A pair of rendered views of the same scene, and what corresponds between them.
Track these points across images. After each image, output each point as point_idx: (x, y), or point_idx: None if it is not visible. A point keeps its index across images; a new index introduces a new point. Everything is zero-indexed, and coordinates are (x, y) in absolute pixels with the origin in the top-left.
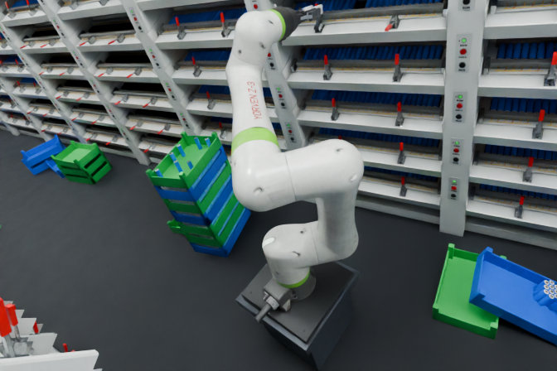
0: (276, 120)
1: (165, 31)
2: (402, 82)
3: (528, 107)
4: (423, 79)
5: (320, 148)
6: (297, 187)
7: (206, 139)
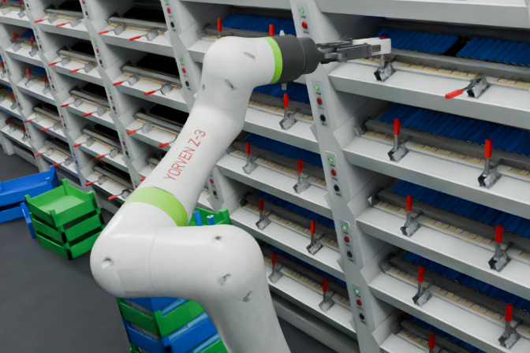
0: (330, 214)
1: (207, 36)
2: (493, 190)
3: None
4: (524, 192)
5: (201, 230)
6: (154, 273)
7: (209, 217)
